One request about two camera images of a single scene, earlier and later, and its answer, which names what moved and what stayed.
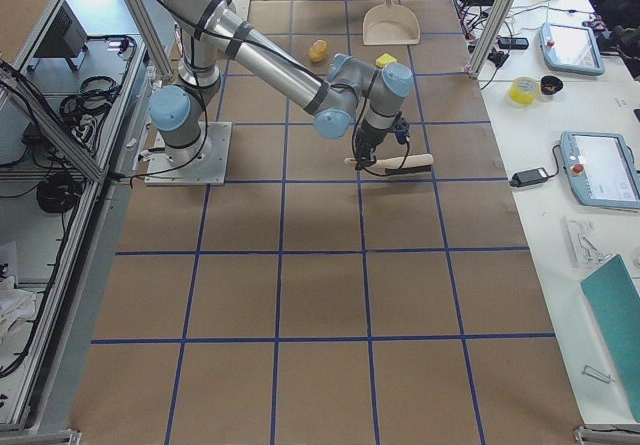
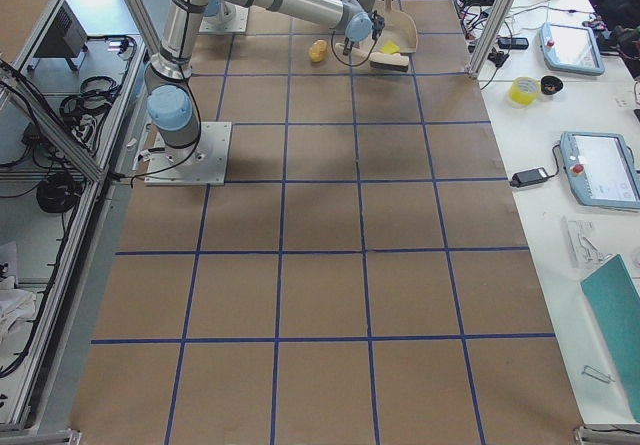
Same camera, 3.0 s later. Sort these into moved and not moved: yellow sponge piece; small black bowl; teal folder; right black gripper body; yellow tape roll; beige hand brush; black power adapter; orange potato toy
Moved: beige hand brush; yellow sponge piece; right black gripper body
Not moved: small black bowl; yellow tape roll; orange potato toy; teal folder; black power adapter
